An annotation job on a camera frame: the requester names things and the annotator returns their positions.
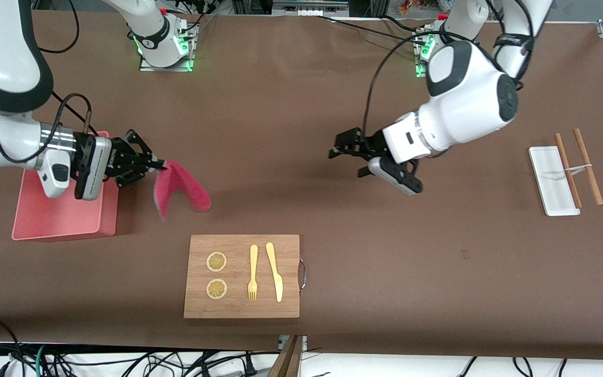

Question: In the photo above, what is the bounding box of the red cloth with grey back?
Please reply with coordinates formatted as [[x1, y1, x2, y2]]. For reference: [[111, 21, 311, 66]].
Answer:
[[153, 160, 212, 221]]

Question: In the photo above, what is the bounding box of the pink plastic bin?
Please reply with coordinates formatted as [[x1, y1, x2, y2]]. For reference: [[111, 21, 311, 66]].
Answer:
[[12, 131, 120, 242]]

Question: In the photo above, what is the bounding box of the lemon slice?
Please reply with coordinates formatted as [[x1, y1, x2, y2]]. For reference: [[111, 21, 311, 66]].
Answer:
[[206, 252, 228, 273], [206, 279, 228, 300]]

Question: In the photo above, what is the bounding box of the yellow plastic knife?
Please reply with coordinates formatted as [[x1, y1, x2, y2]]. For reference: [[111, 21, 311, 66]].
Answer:
[[265, 242, 284, 303]]

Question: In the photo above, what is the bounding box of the white power strip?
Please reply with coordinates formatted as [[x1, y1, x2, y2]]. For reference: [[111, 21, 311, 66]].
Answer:
[[273, 0, 349, 16]]

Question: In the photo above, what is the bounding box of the orange background object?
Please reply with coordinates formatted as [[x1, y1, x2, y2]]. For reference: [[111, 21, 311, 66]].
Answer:
[[398, 0, 438, 14]]

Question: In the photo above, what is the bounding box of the yellow plastic fork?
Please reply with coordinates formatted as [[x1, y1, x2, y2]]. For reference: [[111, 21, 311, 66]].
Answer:
[[248, 245, 259, 301]]

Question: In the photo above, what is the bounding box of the wooden cutting board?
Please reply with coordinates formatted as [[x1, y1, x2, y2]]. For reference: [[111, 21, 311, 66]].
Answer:
[[183, 234, 307, 319]]

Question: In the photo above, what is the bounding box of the white rack base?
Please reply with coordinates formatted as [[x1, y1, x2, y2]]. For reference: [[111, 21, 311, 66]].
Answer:
[[529, 147, 580, 216]]

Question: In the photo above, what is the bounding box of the brown wooden rod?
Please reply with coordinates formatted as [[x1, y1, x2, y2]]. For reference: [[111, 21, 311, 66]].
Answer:
[[573, 128, 603, 206], [554, 133, 583, 209]]

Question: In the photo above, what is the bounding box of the wooden plank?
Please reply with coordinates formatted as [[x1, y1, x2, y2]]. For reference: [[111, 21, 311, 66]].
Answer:
[[267, 335, 305, 377]]

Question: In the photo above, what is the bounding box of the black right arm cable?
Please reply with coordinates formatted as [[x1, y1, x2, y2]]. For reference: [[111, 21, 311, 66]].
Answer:
[[0, 92, 93, 164]]

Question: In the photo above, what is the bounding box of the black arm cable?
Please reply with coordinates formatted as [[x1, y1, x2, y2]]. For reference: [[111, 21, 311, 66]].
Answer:
[[0, 92, 93, 164], [362, 0, 537, 143]]

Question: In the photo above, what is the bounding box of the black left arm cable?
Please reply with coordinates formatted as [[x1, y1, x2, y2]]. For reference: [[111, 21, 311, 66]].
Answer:
[[362, 0, 537, 143]]

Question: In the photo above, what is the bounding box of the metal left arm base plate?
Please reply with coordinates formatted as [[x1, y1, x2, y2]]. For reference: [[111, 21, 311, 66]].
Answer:
[[414, 26, 471, 80]]

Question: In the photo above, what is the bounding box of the black cable on table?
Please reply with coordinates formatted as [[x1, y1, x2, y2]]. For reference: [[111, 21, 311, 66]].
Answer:
[[315, 15, 430, 47]]

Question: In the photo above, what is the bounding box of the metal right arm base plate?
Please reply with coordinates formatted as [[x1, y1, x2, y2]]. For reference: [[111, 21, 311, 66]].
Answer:
[[139, 18, 198, 72]]

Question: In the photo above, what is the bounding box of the teal floor cable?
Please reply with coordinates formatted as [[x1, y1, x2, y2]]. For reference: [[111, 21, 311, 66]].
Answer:
[[35, 343, 52, 377]]

